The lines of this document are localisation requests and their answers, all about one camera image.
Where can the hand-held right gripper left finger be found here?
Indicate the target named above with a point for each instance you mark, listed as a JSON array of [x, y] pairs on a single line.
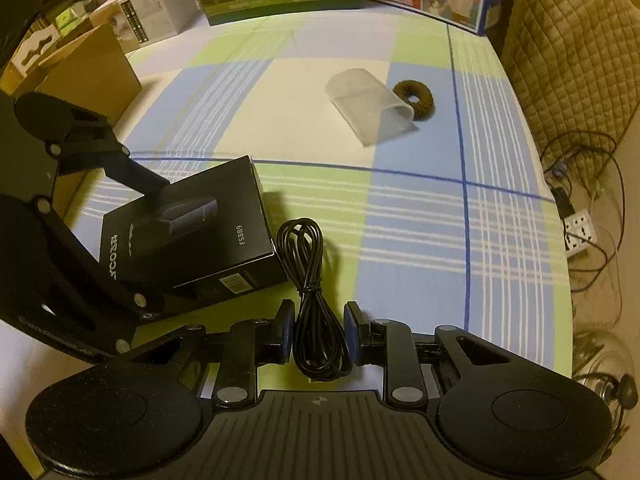
[[289, 332]]

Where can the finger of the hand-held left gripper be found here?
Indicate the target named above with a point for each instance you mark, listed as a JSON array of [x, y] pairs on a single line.
[[135, 172], [100, 270]]

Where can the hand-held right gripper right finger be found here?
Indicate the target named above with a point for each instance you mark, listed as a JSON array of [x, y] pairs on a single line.
[[352, 327]]

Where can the black cardboard box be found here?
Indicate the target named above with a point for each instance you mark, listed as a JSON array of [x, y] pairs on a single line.
[[225, 240]]

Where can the brown cardboard box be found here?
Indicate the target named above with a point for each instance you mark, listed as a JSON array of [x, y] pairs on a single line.
[[95, 75]]

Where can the white cardboard insert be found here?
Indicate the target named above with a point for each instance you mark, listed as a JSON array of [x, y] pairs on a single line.
[[30, 52]]

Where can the white cardboard box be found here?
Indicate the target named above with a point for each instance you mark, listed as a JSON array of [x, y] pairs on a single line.
[[160, 5]]

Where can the translucent plastic cup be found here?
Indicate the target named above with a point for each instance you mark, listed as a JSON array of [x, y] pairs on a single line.
[[365, 105]]

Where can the white power strip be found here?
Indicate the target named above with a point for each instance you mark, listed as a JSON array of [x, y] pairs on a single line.
[[580, 232]]

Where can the clear glass jar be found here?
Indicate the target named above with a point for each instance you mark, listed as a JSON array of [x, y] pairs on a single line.
[[600, 360]]

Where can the beige quilted chair cover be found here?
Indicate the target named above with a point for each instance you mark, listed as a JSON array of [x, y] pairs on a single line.
[[575, 35]]

